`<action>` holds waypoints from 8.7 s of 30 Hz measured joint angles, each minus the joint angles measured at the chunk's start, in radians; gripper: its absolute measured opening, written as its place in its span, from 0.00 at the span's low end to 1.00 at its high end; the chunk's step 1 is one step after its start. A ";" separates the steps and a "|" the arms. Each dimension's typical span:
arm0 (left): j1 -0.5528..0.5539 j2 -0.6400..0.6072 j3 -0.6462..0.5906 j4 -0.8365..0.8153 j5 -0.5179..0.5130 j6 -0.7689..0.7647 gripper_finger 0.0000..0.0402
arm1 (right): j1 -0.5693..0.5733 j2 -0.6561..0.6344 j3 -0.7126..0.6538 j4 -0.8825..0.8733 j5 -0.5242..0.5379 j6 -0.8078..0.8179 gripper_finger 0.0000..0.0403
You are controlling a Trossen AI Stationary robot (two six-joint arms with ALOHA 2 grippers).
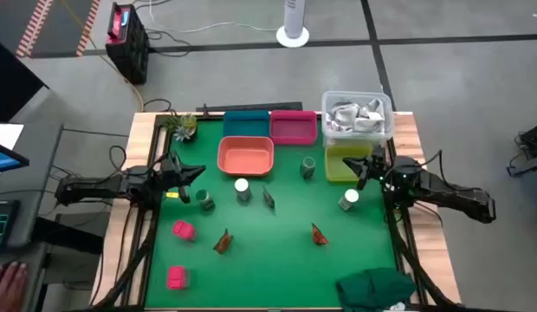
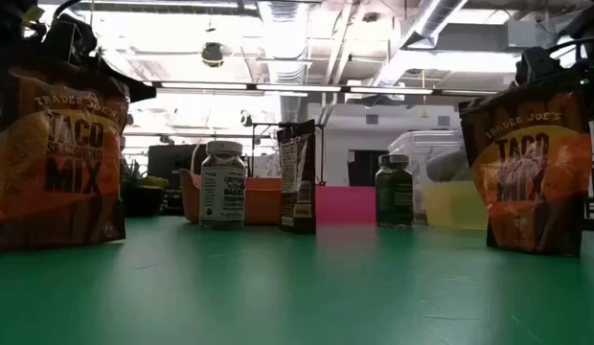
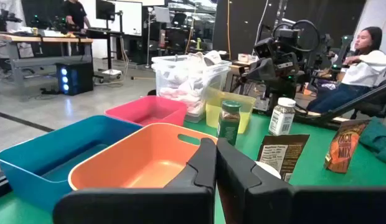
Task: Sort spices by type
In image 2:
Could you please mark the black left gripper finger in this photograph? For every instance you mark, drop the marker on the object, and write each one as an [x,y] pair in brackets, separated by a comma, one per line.
[129,86]

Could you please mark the taco seasoning mix pouch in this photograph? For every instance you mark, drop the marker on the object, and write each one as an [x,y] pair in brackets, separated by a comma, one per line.
[62,167]
[532,191]

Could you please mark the bagel seasoning jar white label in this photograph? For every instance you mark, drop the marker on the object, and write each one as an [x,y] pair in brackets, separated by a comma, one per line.
[222,196]

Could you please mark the dark green spice jar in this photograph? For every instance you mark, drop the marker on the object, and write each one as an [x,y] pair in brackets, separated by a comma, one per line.
[395,196]

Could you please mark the narrow dark snack pouch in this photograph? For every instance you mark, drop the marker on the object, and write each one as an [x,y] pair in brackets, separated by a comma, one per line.
[297,191]

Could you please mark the black monitor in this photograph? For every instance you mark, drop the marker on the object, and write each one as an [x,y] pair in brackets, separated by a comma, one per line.
[172,163]

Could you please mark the yellow hanging pendant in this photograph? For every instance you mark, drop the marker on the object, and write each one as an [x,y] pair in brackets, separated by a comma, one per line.
[424,114]

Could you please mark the clear plastic storage container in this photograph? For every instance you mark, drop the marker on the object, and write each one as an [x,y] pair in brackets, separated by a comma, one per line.
[417,144]

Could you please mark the yellow plastic bin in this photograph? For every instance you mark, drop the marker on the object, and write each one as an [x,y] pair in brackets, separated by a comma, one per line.
[452,206]

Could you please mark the overhead light bar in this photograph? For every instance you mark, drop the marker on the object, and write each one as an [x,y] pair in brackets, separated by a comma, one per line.
[297,88]

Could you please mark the orange plastic bin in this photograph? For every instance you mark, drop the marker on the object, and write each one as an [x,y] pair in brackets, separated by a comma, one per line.
[263,201]

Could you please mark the pink plastic bin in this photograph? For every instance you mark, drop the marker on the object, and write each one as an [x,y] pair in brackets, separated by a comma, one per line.
[345,206]

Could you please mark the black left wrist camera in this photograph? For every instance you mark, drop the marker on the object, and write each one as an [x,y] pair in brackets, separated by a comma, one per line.
[69,38]

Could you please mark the smooth silver ventilation duct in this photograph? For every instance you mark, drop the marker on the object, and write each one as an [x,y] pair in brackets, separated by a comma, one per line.
[431,19]

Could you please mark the small black hanging camera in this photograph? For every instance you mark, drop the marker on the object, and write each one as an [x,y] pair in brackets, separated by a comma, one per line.
[246,119]

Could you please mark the silver ribbed ventilation duct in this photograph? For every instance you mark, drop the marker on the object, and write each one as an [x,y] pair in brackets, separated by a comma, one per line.
[283,43]

